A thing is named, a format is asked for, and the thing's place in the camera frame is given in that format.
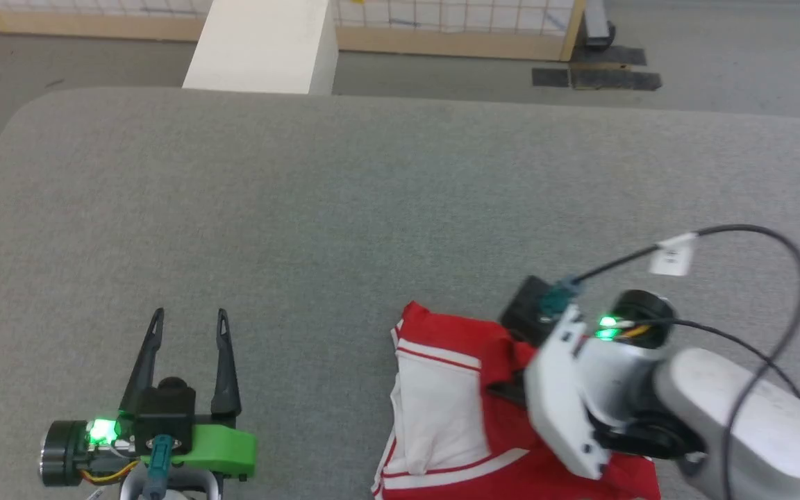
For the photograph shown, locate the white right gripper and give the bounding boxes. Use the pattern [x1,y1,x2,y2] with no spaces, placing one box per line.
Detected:
[487,290,678,481]

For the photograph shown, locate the white cable label tag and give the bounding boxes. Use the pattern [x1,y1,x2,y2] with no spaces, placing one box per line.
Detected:
[650,233,698,277]

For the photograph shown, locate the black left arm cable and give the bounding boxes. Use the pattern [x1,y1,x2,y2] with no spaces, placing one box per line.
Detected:
[142,435,175,500]

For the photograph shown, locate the dark grey floor mat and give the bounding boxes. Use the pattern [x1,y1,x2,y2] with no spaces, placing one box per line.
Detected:
[574,45,648,67]

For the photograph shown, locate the white rectangular box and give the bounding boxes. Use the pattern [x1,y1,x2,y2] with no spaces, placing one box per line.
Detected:
[183,0,340,96]

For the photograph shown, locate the lemon print partition screen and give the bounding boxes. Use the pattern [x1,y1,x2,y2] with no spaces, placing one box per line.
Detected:
[0,0,587,62]

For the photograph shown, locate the grey fabric sofa cushion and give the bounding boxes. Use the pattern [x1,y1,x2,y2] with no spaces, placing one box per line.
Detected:
[0,87,800,500]

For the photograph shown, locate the red and white shirt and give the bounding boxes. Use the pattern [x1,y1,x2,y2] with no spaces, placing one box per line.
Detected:
[371,300,661,500]

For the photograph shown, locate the thin black motor cable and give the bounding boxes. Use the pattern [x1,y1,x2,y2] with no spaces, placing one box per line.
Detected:
[622,318,800,402]

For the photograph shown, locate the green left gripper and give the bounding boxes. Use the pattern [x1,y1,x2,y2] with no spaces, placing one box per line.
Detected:
[40,308,258,487]

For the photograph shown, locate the black and yellow floor plate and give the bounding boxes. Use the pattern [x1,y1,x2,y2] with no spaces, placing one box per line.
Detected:
[571,64,663,92]

